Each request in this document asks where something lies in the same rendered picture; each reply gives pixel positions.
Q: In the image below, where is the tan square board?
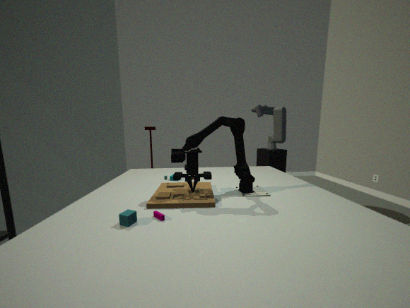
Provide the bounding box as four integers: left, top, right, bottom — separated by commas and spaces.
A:
146, 182, 216, 209

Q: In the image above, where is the magenta rectangular block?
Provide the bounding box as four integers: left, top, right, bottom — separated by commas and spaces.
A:
153, 211, 165, 221

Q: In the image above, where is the teal cube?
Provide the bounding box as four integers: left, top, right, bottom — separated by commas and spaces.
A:
119, 209, 137, 227

